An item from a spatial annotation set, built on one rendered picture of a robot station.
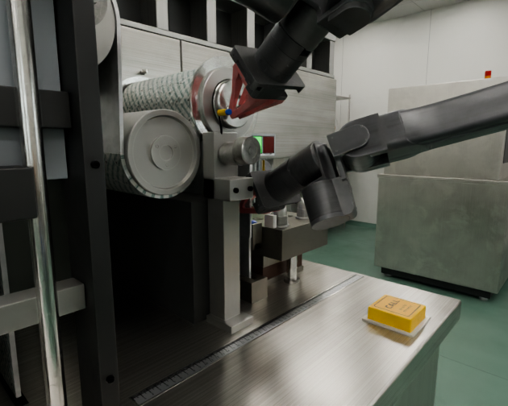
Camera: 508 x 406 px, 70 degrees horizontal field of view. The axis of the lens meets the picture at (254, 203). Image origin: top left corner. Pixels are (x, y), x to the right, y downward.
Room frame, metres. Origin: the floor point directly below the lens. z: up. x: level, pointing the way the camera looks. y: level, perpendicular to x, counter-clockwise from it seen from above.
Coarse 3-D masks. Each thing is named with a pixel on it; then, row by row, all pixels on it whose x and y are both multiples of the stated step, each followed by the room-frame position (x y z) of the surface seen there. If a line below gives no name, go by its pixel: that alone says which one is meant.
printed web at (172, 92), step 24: (120, 48) 0.48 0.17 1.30; (120, 72) 0.48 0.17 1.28; (192, 72) 0.60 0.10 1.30; (120, 96) 0.48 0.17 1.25; (144, 96) 0.66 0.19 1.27; (168, 96) 0.61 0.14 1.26; (120, 120) 0.47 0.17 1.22; (192, 120) 0.57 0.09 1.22; (120, 144) 0.47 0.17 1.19; (120, 168) 0.48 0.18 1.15; (144, 192) 0.50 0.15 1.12; (0, 240) 0.37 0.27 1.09; (0, 264) 0.37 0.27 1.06; (0, 288) 0.38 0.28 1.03; (0, 336) 0.40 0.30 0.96; (0, 360) 0.41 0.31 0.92
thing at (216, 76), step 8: (216, 72) 0.58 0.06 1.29; (224, 72) 0.59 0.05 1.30; (232, 72) 0.60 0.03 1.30; (208, 80) 0.57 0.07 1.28; (216, 80) 0.58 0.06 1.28; (208, 88) 0.57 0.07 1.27; (200, 96) 0.56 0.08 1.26; (208, 96) 0.57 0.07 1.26; (200, 104) 0.56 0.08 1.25; (208, 104) 0.56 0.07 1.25; (208, 112) 0.56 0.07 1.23; (208, 120) 0.56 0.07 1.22; (216, 120) 0.58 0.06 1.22; (248, 120) 0.63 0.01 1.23; (208, 128) 0.57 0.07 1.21; (216, 128) 0.58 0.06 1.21; (224, 128) 0.59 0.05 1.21; (232, 128) 0.61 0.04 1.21; (240, 128) 0.62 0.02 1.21; (248, 128) 0.63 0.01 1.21; (200, 136) 0.61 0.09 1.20; (240, 136) 0.62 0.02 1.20
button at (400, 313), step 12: (384, 300) 0.58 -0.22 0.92; (396, 300) 0.58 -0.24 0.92; (408, 300) 0.58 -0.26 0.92; (372, 312) 0.56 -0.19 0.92; (384, 312) 0.54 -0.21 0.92; (396, 312) 0.54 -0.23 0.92; (408, 312) 0.54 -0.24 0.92; (420, 312) 0.54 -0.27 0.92; (396, 324) 0.53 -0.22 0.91; (408, 324) 0.52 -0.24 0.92
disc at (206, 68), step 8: (216, 56) 0.59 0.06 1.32; (224, 56) 0.60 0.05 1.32; (208, 64) 0.57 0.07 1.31; (216, 64) 0.59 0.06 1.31; (224, 64) 0.60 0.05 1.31; (232, 64) 0.61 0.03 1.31; (200, 72) 0.56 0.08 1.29; (208, 72) 0.57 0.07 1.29; (192, 80) 0.56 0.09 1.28; (200, 80) 0.56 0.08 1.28; (224, 80) 0.60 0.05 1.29; (192, 88) 0.55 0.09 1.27; (200, 88) 0.56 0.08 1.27; (192, 96) 0.55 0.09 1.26; (192, 104) 0.55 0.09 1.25; (192, 112) 0.55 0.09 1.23; (200, 112) 0.56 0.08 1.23; (256, 112) 0.65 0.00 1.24; (200, 120) 0.56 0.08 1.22; (200, 128) 0.56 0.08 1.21
